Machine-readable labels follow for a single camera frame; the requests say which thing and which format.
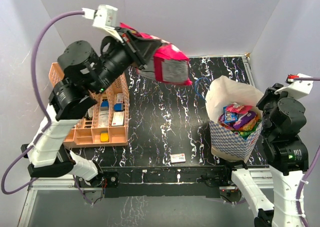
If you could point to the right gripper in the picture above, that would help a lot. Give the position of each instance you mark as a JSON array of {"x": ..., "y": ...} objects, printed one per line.
[{"x": 269, "y": 93}]

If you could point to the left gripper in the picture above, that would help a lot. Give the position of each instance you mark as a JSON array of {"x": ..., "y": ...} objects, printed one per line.
[{"x": 143, "y": 48}]

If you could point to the purple candy bag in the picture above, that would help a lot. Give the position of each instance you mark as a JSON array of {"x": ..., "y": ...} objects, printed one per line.
[{"x": 244, "y": 119}]

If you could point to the pink popcorn snack bag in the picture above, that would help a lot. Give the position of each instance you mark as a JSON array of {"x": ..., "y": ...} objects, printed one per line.
[{"x": 168, "y": 65}]

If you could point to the checkered paper bag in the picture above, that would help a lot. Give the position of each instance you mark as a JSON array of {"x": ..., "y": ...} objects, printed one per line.
[{"x": 221, "y": 92}]

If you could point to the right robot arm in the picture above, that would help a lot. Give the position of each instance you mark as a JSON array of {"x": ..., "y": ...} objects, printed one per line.
[{"x": 283, "y": 116}]

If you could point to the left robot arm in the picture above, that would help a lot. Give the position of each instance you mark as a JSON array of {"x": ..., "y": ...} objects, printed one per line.
[{"x": 85, "y": 73}]

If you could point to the colourful skittles bag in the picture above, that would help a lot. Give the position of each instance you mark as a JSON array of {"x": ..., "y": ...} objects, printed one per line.
[{"x": 248, "y": 129}]

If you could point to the red candy packet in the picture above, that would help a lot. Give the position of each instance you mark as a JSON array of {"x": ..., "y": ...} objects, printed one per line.
[{"x": 238, "y": 109}]

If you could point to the blue m&m packet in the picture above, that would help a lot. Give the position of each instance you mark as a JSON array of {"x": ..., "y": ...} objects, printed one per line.
[{"x": 229, "y": 117}]

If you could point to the blue item in organizer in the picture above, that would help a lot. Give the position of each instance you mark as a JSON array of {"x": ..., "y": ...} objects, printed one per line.
[{"x": 119, "y": 107}]

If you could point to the white red box in organizer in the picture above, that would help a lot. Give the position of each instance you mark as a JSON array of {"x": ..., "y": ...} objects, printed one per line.
[{"x": 118, "y": 119}]

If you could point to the orange plastic file organizer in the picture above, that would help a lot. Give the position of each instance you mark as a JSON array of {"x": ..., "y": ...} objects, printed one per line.
[{"x": 86, "y": 134}]

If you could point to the yellow item in organizer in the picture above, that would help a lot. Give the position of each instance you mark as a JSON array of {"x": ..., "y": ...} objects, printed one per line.
[{"x": 104, "y": 137}]

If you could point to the small white red box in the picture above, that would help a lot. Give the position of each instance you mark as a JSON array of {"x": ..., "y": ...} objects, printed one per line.
[{"x": 177, "y": 158}]

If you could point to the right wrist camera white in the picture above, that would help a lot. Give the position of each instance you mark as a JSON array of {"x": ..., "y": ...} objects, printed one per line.
[{"x": 298, "y": 86}]

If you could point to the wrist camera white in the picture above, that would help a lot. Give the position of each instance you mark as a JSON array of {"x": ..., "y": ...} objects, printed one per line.
[
  {"x": 298, "y": 86},
  {"x": 104, "y": 18}
]

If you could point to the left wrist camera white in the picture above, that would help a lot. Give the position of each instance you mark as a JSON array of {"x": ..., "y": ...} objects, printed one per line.
[{"x": 104, "y": 18}]

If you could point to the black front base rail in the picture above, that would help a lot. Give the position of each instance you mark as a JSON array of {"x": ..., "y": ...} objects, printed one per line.
[{"x": 168, "y": 181}]

